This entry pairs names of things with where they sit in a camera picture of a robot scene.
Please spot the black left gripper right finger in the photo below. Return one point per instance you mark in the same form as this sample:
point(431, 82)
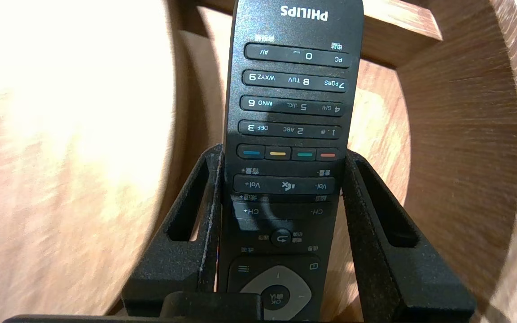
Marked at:
point(411, 287)

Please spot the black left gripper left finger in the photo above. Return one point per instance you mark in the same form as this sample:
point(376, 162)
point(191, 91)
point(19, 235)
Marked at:
point(173, 269)

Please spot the round wooden bedside table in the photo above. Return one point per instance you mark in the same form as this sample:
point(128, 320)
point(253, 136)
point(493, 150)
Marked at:
point(465, 134)

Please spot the black tv remote control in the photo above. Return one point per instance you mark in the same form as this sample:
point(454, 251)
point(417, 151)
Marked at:
point(285, 112)

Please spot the round wooden nightstand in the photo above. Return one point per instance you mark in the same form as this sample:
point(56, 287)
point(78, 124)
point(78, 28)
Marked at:
point(61, 157)

